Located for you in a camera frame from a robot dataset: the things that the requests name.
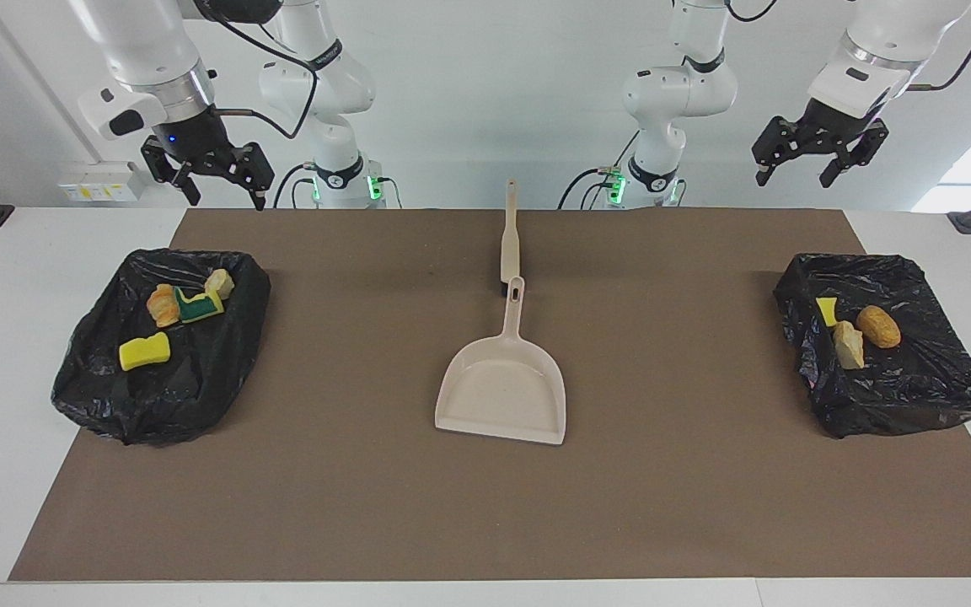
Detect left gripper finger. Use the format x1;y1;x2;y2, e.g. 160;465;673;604
818;120;889;189
751;116;807;187

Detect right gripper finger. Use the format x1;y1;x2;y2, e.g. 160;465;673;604
140;137;202;207
224;142;276;212

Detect orange striped croissant piece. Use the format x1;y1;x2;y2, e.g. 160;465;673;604
146;284;181;329
832;320;866;371

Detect notched yellow sponge piece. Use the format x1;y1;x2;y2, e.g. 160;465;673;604
174;287;225;325

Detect brown bread roll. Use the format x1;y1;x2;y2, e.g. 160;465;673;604
856;304;903;350

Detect beige hand brush black bristles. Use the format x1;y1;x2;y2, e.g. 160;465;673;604
499;179;521;298

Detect beige plastic dustpan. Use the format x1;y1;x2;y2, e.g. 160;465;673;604
434;276;568;447

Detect black bag lined bin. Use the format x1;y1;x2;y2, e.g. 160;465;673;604
773;253;971;439
51;247;272;446

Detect brown table mat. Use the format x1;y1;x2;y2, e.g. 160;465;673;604
9;208;971;583

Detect black right base cable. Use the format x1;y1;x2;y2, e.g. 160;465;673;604
273;163;318;209

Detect black base cable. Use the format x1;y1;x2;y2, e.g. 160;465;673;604
273;163;318;209
557;167;621;210

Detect white wall socket box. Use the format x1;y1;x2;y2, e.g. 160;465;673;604
58;161;149;203

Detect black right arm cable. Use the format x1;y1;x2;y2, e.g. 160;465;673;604
199;0;322;141

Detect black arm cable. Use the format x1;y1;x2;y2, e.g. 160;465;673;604
726;0;971;92
199;0;322;141

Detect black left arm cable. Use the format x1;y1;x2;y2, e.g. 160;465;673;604
726;0;971;92

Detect black left base cable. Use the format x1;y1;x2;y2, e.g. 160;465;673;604
557;167;621;210

